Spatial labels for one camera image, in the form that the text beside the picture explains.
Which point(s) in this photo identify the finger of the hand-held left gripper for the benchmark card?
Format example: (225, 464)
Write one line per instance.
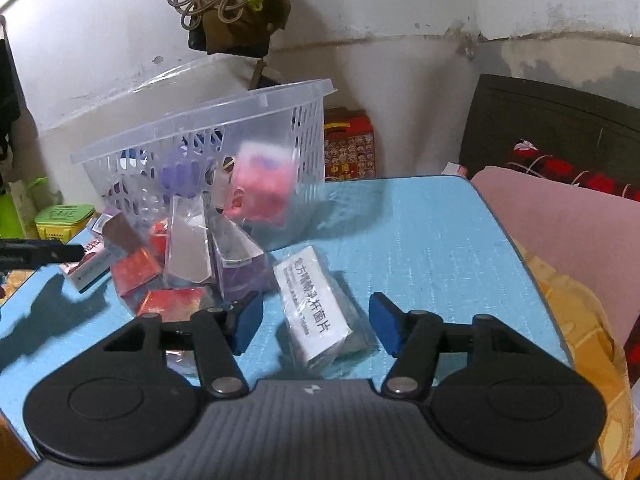
(40, 253)

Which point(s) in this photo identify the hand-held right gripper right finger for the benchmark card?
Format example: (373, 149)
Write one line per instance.
(386, 322)

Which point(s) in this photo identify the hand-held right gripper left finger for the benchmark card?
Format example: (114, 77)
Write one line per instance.
(246, 325)

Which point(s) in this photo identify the white label plastic packet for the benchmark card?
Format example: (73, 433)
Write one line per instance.
(317, 305)

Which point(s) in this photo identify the pink and white box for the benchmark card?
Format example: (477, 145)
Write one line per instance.
(262, 185)

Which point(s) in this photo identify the clear plastic basket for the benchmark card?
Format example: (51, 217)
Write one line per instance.
(150, 135)

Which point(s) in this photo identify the purple box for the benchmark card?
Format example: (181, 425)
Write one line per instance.
(186, 172)

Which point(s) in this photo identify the green lidded container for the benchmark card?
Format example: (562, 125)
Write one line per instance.
(65, 221)

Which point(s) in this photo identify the white and red box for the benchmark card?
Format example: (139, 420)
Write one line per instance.
(85, 267)

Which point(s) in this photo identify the green bag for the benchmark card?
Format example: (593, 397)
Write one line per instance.
(17, 207)

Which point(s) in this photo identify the white box with brown side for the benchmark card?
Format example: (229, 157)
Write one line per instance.
(120, 232)

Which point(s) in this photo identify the silver foil packet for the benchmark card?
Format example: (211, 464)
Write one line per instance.
(189, 240)

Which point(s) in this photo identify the small red box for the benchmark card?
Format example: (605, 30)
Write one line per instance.
(159, 240)

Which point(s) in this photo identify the black hanging garment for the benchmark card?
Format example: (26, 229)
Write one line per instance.
(7, 105)

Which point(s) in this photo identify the red printed carton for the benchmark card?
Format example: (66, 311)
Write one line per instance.
(350, 147)

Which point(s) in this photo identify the pink pillow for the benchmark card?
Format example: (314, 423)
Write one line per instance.
(565, 240)

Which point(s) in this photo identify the yellow patterned blanket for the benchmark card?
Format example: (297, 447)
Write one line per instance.
(590, 320)

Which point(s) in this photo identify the red floral dark blanket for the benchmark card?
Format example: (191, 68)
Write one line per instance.
(575, 172)

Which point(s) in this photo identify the dark wooden headboard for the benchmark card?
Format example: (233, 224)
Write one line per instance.
(550, 115)

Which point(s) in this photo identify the brown hanging bag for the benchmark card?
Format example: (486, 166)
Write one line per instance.
(235, 35)

